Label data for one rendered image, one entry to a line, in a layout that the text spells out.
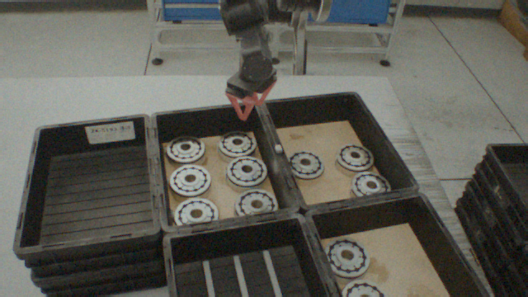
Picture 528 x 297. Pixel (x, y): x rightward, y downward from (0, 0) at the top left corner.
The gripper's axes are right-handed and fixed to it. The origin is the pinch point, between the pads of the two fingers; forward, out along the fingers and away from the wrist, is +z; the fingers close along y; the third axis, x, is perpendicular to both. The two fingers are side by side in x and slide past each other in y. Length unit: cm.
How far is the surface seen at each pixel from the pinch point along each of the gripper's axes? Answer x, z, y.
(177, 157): 18.1, 20.5, -5.8
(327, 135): -9.8, 23.6, 28.2
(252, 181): -2.5, 20.3, -2.0
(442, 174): -48, 108, 130
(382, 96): -13, 37, 76
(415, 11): 25, 106, 321
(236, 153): 6.2, 20.5, 3.9
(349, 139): -15.7, 23.6, 30.6
